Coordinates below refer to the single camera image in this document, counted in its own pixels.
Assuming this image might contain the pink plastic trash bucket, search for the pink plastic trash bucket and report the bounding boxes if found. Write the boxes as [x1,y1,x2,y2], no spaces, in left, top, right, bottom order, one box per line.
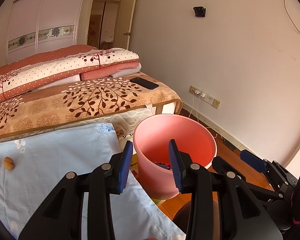
[133,114,217,200]

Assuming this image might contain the wooden bedroom door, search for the wooden bedroom door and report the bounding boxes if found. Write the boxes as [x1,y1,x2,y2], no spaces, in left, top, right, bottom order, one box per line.
[86,0,136,49]

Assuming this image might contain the beige leaf pattern blanket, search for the beige leaf pattern blanket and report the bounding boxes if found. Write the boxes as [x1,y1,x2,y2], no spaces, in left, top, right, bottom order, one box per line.
[0,73,182,138]

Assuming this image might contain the black smartphone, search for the black smartphone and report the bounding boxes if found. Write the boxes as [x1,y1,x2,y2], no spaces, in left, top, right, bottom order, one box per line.
[130,77,159,90]

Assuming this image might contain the pink folded blanket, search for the pink folded blanket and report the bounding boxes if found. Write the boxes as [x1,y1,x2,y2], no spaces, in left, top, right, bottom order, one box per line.
[80,61,141,81]

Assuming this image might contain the light blue floral pillowcase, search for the light blue floral pillowcase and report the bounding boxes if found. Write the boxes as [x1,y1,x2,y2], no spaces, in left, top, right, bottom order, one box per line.
[0,123,185,239]

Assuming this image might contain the walnut right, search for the walnut right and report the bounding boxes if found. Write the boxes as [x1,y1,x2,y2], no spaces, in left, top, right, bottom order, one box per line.
[3,157,14,171]

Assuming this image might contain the folded red white dotted quilt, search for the folded red white dotted quilt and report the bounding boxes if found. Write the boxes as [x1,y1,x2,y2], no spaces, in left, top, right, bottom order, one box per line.
[0,45,139,103]

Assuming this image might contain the white wardrobe sliding doors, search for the white wardrobe sliding doors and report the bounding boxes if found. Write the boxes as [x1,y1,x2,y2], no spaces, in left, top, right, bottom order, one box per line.
[6,0,82,63]

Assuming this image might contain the wall power outlets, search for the wall power outlets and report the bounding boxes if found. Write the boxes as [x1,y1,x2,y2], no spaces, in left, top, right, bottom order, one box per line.
[189,86,221,109]

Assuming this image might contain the white charger cable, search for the white charger cable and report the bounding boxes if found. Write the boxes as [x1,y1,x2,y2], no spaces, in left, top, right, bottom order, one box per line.
[188,90,224,139]

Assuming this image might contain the black wall mounted box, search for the black wall mounted box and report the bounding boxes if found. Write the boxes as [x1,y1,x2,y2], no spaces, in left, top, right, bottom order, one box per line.
[193,7,206,17]

